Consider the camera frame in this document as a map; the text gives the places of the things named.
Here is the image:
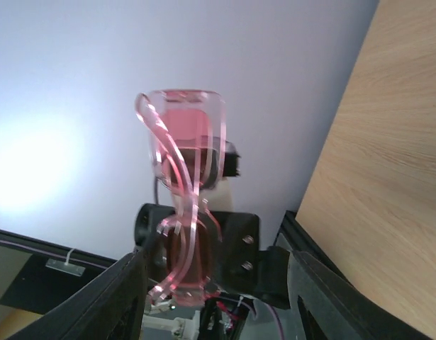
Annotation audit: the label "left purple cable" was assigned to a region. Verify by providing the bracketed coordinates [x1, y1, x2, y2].
[238, 300, 286, 340]

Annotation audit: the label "black aluminium frame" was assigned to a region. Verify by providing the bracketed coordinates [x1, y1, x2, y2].
[0, 211, 344, 314]

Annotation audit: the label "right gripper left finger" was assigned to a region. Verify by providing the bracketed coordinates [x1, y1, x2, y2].
[9, 250, 147, 339]

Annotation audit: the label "red transparent sunglasses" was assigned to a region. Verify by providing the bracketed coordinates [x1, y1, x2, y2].
[135, 89, 226, 306]

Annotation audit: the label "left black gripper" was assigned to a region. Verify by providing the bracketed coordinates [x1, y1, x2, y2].
[134, 203, 290, 309]

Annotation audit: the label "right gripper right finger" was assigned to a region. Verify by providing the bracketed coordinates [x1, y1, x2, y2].
[288, 251, 429, 339]

